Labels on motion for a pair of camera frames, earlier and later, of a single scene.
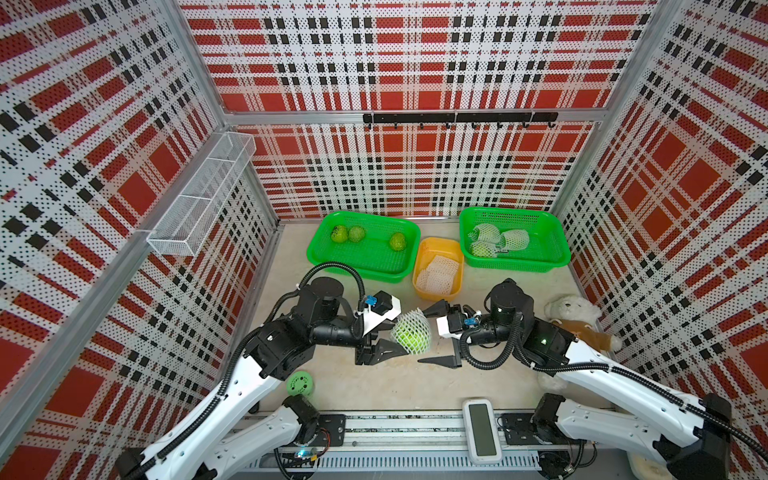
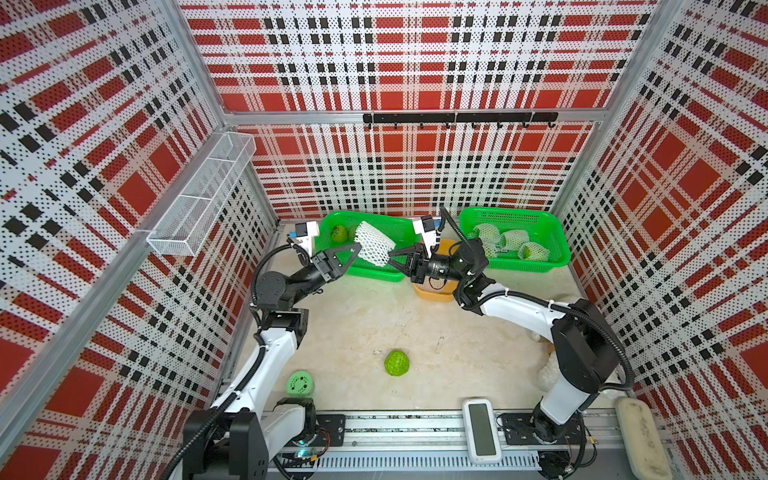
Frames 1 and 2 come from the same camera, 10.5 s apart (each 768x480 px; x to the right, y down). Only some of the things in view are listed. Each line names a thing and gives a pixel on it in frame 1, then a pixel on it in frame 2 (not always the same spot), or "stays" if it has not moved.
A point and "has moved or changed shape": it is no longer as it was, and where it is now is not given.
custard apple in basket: x=339 y=233 stays
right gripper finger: x=452 y=361 → x=414 y=252
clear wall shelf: x=187 y=222 stays
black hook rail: x=462 y=117 stays
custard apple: x=398 y=241 → x=397 y=363
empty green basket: x=547 y=249 stays
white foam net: x=485 y=233 stays
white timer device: x=481 y=431 stays
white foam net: x=484 y=249 has moved or changed shape
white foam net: x=412 y=331 → x=490 y=246
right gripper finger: x=454 y=315 → x=446 y=214
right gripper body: x=494 y=334 → x=440 y=267
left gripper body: x=341 y=330 → x=310 y=278
